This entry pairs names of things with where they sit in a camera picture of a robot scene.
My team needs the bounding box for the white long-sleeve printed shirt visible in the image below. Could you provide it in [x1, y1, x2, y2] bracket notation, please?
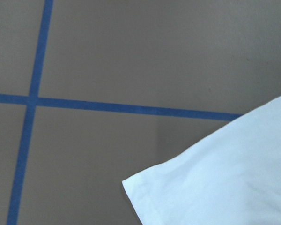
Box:
[122, 96, 281, 225]

